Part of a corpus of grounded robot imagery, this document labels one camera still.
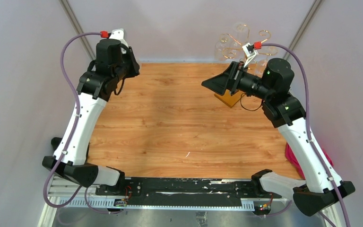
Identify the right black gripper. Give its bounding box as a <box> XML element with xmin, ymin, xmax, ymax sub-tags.
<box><xmin>201</xmin><ymin>61</ymin><xmax>273</xmax><ymax>101</ymax></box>

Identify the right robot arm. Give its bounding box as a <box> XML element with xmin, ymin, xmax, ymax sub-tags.
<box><xmin>202</xmin><ymin>58</ymin><xmax>355</xmax><ymax>217</ymax></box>

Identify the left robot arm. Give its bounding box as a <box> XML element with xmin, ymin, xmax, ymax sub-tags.
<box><xmin>42</xmin><ymin>38</ymin><xmax>139</xmax><ymax>195</ymax></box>

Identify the clear wine glass back left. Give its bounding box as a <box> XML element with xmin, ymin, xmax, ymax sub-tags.
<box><xmin>214</xmin><ymin>34</ymin><xmax>230</xmax><ymax>61</ymax></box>

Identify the clear wine glass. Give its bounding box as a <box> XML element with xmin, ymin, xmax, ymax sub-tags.
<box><xmin>214</xmin><ymin>34</ymin><xmax>230</xmax><ymax>61</ymax></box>
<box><xmin>232</xmin><ymin>22</ymin><xmax>250</xmax><ymax>35</ymax></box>
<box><xmin>255</xmin><ymin>46</ymin><xmax>278</xmax><ymax>77</ymax></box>

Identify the clear wine glass right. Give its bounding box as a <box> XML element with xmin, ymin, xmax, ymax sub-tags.
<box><xmin>255</xmin><ymin>46</ymin><xmax>278</xmax><ymax>77</ymax></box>

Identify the clear wine glass back top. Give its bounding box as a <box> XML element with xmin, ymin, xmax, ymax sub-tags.
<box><xmin>232</xmin><ymin>22</ymin><xmax>250</xmax><ymax>35</ymax></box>

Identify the pink cloth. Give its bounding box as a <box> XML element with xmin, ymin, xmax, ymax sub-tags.
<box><xmin>285</xmin><ymin>143</ymin><xmax>334</xmax><ymax>179</ymax></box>

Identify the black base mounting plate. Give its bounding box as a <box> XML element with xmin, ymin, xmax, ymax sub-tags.
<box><xmin>95</xmin><ymin>177</ymin><xmax>281</xmax><ymax>208</ymax></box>

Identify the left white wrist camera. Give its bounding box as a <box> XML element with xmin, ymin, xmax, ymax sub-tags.
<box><xmin>109</xmin><ymin>28</ymin><xmax>129</xmax><ymax>47</ymax></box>

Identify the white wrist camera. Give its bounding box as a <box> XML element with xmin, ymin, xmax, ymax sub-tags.
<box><xmin>109</xmin><ymin>28</ymin><xmax>129</xmax><ymax>47</ymax></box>
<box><xmin>242</xmin><ymin>43</ymin><xmax>259</xmax><ymax>68</ymax></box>

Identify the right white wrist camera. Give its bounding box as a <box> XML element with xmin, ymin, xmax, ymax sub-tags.
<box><xmin>242</xmin><ymin>43</ymin><xmax>259</xmax><ymax>68</ymax></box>

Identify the gold wire glass rack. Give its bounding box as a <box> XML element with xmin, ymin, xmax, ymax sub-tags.
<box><xmin>215</xmin><ymin>29</ymin><xmax>271</xmax><ymax>108</ymax></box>

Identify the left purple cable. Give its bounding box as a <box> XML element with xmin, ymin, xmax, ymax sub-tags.
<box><xmin>43</xmin><ymin>30</ymin><xmax>129</xmax><ymax>215</ymax></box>

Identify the aluminium frame rail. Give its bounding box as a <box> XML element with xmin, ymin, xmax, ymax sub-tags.
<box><xmin>37</xmin><ymin>183</ymin><xmax>342</xmax><ymax>227</ymax></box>

